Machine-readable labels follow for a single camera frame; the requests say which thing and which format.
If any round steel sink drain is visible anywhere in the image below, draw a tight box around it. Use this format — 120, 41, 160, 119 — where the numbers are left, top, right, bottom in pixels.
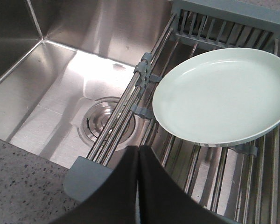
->
80, 96, 139, 150

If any stainless steel sink basin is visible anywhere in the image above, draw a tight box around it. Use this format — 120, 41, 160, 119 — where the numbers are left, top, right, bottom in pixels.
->
0, 0, 278, 224

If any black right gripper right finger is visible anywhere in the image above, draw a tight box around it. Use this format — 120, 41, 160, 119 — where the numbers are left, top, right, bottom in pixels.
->
139, 146, 226, 224

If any mint green round plate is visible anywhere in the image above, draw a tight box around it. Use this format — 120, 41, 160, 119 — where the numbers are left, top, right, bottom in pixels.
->
152, 48, 280, 147

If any teal roll-up drying rack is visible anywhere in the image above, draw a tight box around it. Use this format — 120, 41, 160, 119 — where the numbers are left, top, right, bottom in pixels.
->
64, 0, 280, 224

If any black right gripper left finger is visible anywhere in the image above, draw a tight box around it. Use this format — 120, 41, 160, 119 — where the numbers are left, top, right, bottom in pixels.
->
52, 146, 139, 224

